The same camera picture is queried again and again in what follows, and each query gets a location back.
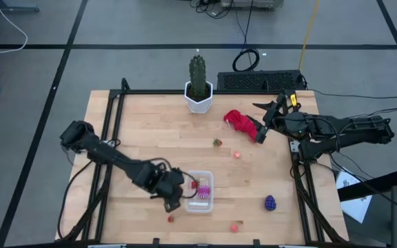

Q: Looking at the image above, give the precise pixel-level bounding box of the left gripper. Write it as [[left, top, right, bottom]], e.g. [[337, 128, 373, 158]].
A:
[[150, 167, 185, 214]]

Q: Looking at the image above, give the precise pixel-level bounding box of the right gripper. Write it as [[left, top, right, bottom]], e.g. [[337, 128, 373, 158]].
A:
[[247, 101, 291, 145]]

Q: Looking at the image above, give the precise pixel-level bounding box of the purple grape cluster toy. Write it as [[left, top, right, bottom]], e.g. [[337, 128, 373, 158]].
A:
[[264, 194, 277, 211]]

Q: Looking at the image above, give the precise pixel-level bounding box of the clear plastic tupperware container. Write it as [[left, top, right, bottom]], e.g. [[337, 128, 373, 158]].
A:
[[184, 170, 215, 214]]

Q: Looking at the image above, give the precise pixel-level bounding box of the red cloth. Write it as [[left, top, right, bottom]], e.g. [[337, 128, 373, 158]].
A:
[[223, 109, 260, 143]]

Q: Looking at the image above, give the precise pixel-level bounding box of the black keyboard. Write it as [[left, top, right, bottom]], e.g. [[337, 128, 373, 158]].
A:
[[216, 70, 306, 92]]

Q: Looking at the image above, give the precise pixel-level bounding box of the white hexagonal plant pot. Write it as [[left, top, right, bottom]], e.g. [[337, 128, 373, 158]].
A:
[[183, 81, 214, 115]]

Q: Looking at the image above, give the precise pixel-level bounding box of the green cactus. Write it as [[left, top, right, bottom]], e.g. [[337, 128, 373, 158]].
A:
[[188, 54, 207, 99]]

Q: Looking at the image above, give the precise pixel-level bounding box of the grey equipment box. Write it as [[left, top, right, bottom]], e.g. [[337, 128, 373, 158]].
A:
[[221, 0, 285, 10]]

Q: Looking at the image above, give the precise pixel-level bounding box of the white paper sheet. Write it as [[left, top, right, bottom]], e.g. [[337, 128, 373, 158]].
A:
[[335, 167, 374, 225]]

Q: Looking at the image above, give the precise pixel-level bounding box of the black bar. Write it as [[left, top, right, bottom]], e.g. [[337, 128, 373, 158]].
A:
[[337, 168, 397, 203]]

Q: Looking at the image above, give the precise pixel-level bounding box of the black coiled cable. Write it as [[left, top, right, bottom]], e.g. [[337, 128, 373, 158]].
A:
[[232, 0, 261, 73]]

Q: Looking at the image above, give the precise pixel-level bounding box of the yellow hanging cable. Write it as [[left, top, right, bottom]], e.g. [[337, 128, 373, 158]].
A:
[[297, 0, 321, 72]]

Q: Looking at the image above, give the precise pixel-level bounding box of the black aluminium frame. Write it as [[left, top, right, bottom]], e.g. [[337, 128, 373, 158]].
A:
[[56, 77, 349, 248]]

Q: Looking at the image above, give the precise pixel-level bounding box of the white cable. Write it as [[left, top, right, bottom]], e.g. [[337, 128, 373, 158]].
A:
[[0, 0, 29, 54]]

